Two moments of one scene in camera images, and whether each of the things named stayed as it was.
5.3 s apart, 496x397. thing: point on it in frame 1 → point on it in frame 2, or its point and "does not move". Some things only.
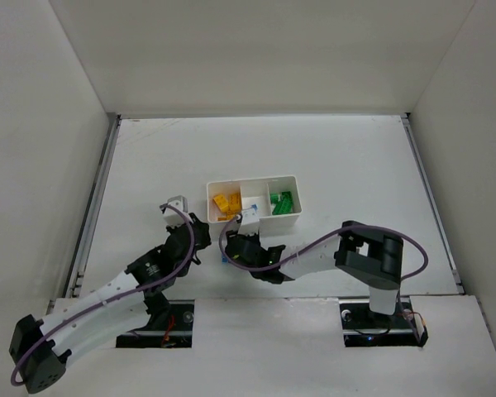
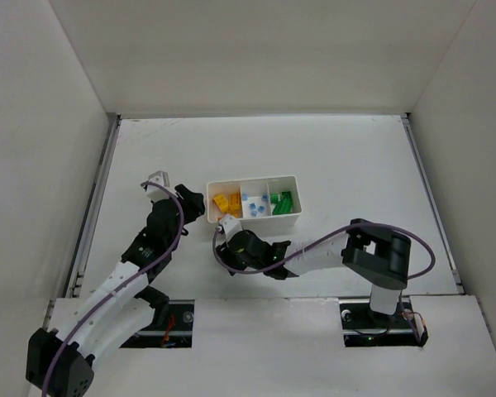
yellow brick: x=221 y=202 does not move
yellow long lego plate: x=230 y=214 does not move
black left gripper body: x=194 y=233 → x=186 y=203
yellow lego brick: x=235 y=202 does not move
